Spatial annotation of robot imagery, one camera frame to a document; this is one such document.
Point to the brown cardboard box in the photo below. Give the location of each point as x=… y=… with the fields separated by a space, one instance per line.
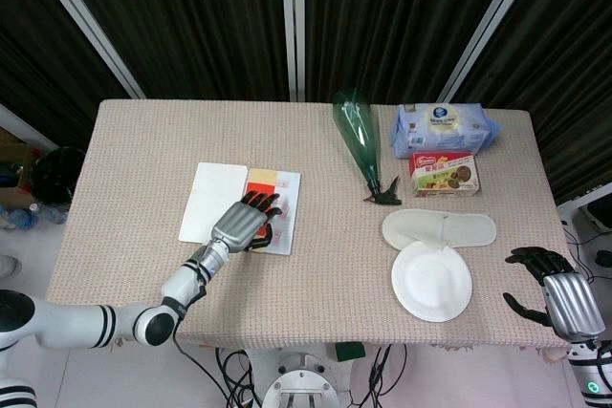
x=19 y=178

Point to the green block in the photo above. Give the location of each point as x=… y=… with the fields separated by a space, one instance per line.
x=350 y=351

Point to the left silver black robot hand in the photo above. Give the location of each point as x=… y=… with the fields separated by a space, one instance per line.
x=239 y=226

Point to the notebook with yellow cover band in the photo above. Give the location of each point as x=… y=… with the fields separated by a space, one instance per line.
x=210 y=198

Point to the white disposable slipper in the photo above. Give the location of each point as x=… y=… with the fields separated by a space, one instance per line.
x=468 y=229

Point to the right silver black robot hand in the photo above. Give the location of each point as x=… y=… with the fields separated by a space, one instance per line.
x=574 y=303

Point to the white paper plate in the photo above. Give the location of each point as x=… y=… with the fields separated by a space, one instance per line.
x=430 y=284

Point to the beige woven tablecloth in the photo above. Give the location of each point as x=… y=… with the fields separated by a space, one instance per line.
x=311 y=293

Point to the green bottle black spray trigger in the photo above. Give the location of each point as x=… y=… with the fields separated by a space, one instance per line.
x=358 y=131

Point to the white equipment stand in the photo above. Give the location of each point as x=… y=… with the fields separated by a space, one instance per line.
x=588 y=212

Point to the red and tan bookmark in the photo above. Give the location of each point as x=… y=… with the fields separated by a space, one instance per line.
x=260 y=178

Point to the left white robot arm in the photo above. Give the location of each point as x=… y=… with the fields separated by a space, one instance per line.
x=72 y=322

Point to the red green biscuit box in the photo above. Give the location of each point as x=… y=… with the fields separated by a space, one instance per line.
x=444 y=178

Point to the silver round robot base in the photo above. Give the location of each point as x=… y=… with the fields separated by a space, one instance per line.
x=301 y=379

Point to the clear water bottle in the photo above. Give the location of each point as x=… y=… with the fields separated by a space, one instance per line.
x=48 y=213

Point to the white metal frame post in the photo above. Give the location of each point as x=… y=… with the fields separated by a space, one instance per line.
x=86 y=21
x=294 y=21
x=492 y=21

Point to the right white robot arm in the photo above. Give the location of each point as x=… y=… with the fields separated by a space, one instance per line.
x=588 y=370

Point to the blue water bottle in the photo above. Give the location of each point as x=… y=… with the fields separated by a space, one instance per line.
x=19 y=218

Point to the white frame rail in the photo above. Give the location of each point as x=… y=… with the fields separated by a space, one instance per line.
x=28 y=123

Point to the blue tissue pack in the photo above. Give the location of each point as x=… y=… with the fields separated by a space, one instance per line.
x=440 y=133

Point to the black curtain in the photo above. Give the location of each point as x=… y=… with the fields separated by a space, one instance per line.
x=191 y=21

